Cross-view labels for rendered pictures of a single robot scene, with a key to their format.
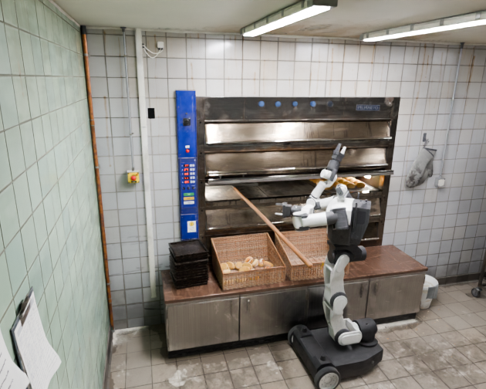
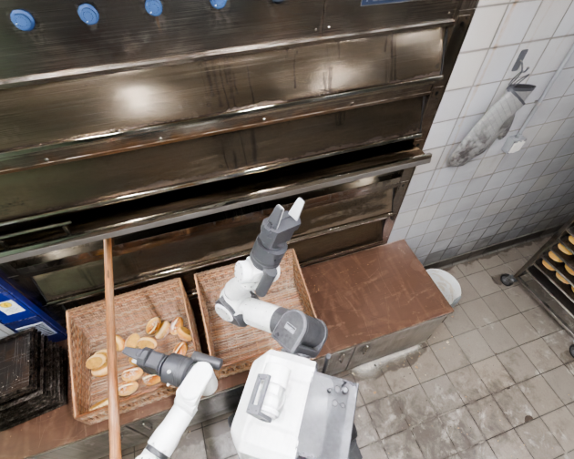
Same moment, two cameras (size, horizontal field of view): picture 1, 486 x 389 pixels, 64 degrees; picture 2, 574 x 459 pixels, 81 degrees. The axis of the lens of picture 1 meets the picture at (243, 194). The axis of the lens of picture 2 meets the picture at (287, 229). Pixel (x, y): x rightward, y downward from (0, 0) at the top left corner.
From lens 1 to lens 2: 257 cm
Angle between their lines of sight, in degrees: 34
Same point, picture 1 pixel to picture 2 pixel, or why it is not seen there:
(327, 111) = (271, 20)
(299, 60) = not seen: outside the picture
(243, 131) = (11, 117)
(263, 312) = not seen: hidden behind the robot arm
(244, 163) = (64, 188)
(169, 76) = not seen: outside the picture
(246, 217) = (127, 266)
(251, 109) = not seen: outside the picture
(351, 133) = (343, 78)
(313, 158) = (249, 147)
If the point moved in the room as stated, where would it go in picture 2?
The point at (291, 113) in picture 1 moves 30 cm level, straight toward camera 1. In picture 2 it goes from (155, 41) to (114, 96)
